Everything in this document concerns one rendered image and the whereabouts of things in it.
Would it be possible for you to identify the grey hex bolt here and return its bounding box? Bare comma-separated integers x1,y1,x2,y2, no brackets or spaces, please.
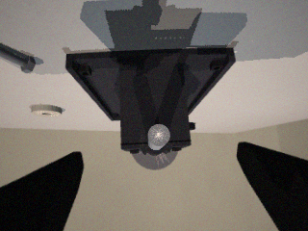
0,46,36,73

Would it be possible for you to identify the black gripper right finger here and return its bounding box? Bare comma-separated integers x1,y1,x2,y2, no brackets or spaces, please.
237,141,308,231

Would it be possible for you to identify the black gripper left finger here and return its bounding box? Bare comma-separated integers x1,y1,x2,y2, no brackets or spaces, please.
0,151,84,231

